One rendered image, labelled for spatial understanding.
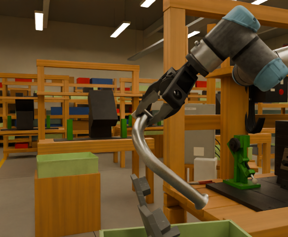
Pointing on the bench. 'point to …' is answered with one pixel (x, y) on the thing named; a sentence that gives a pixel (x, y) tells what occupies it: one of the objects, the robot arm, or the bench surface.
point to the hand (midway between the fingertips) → (143, 118)
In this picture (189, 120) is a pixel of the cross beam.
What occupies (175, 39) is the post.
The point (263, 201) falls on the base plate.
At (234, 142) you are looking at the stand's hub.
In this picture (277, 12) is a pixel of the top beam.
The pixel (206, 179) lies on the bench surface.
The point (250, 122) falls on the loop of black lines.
